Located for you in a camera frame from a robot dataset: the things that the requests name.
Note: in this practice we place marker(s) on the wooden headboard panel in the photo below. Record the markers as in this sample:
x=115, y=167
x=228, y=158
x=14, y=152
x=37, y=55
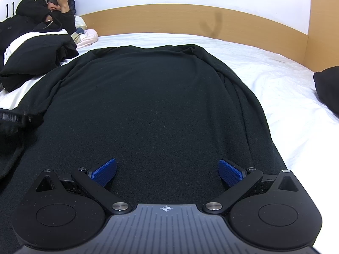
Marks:
x=316, y=50

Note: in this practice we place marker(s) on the black garment pile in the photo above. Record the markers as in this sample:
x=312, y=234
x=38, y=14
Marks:
x=34, y=54

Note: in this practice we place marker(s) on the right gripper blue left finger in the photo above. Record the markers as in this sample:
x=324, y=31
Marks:
x=103, y=173

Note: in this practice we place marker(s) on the black fleece garment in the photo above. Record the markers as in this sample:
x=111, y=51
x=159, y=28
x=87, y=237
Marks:
x=167, y=115

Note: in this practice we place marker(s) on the pink white pillow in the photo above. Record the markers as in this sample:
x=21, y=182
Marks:
x=83, y=36

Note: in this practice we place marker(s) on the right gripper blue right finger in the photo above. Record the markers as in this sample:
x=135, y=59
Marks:
x=230, y=172

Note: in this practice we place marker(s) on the person in black hoodie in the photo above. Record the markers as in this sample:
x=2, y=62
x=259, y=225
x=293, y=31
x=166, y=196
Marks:
x=37, y=16

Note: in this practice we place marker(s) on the white cabinet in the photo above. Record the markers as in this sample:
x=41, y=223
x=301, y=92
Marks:
x=8, y=8

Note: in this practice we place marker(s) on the black folded garment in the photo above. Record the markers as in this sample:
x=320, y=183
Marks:
x=327, y=87

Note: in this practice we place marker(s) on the white bed sheet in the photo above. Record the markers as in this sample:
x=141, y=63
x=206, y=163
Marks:
x=302, y=128

